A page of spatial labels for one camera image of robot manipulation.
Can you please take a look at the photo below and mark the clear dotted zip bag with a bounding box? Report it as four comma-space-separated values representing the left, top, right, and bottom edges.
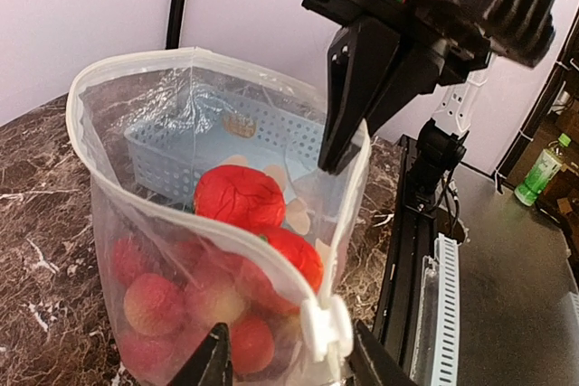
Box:
66, 48, 371, 385

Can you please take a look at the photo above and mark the light blue plastic basket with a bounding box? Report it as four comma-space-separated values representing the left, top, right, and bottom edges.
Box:
125, 93, 323, 203

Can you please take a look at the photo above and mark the red lychee bunch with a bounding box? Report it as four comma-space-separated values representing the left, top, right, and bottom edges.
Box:
108, 234, 301, 385

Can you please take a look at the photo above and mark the red orange toy pepper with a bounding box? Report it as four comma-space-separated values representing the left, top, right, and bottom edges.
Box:
252, 225, 324, 293

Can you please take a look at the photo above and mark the slotted grey cable duct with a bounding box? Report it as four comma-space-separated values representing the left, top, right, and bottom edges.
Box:
411, 233, 460, 385

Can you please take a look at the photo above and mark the green drink bottle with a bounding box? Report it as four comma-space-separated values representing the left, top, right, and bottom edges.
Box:
514, 133, 572, 206

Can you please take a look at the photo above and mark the black front table rail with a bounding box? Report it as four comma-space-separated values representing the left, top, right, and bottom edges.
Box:
373, 136, 440, 385

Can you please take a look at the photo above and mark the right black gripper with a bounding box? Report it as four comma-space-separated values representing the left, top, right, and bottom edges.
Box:
302, 0, 490, 175

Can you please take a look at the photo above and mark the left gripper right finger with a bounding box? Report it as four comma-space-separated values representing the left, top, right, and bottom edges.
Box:
346, 320, 416, 386

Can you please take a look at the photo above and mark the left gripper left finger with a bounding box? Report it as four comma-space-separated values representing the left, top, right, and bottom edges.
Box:
169, 323, 233, 386

